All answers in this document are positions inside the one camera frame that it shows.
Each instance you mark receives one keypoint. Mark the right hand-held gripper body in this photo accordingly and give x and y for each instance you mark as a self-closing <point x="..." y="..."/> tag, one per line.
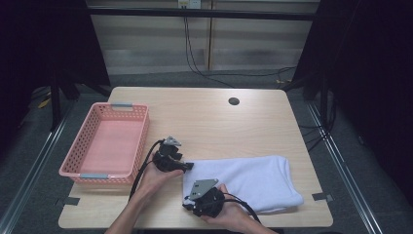
<point x="209" y="201"/>

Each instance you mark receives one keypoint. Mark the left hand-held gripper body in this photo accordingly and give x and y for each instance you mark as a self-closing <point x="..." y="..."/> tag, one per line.
<point x="165" y="161"/>

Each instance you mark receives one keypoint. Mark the white patterned towel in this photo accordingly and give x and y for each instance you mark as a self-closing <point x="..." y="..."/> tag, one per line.
<point x="253" y="182"/>

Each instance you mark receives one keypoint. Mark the pink plastic basket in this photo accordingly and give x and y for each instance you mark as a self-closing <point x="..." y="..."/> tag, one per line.
<point x="112" y="143"/>

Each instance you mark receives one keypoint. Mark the person's left hand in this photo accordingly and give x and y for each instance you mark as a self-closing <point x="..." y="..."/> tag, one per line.
<point x="156" y="180"/>

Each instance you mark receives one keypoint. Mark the person's right hand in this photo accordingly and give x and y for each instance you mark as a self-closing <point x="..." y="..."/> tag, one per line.
<point x="232" y="213"/>

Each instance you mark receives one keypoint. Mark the black table grommet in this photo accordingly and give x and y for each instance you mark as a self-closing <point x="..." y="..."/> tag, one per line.
<point x="233" y="101"/>

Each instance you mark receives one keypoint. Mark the grey tape strip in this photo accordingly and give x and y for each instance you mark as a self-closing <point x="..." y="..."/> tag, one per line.
<point x="322" y="196"/>
<point x="71" y="201"/>

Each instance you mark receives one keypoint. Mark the yellow floor object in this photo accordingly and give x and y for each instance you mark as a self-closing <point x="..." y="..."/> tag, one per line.
<point x="44" y="103"/>

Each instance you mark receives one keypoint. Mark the black horizontal bar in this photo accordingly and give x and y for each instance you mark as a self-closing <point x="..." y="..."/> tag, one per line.
<point x="201" y="13"/>

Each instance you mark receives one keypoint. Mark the black curtain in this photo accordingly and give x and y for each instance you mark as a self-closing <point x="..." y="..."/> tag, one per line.
<point x="373" y="81"/>
<point x="39" y="48"/>

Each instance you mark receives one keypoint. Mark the black stand post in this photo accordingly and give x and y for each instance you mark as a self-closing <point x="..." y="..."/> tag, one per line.
<point x="323" y="100"/>
<point x="55" y="104"/>

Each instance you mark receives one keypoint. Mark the metal floor rail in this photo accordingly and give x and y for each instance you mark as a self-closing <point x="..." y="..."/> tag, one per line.
<point x="344" y="169"/>
<point x="32" y="169"/>

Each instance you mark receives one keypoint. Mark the white wall socket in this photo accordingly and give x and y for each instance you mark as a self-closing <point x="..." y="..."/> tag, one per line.
<point x="189" y="3"/>

